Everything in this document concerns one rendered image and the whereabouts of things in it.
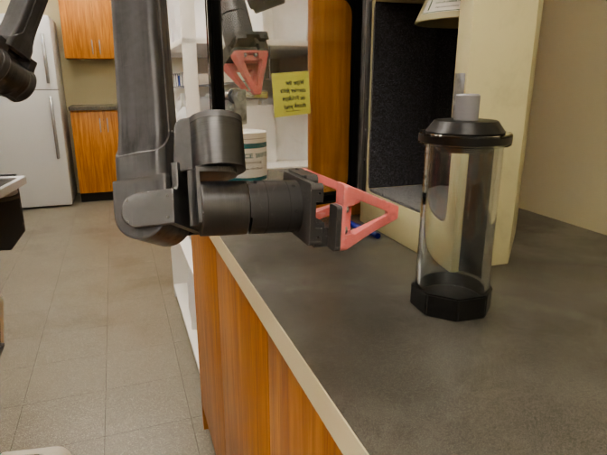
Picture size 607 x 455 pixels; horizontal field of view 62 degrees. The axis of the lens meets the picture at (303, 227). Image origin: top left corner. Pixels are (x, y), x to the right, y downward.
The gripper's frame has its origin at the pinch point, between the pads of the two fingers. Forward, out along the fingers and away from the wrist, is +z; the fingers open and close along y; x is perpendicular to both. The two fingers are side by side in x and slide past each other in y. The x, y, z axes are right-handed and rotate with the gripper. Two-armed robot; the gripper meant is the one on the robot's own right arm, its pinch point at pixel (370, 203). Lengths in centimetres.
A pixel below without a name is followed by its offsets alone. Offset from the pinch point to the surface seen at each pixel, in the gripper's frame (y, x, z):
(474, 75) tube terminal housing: 10.7, -15.7, 19.9
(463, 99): -0.4, -12.0, 10.8
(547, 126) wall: 40, -8, 61
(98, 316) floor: 225, 103, -47
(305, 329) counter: 0.9, 15.2, -7.0
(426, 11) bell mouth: 24.1, -26.1, 19.4
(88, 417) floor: 134, 106, -46
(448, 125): -1.2, -9.2, 8.5
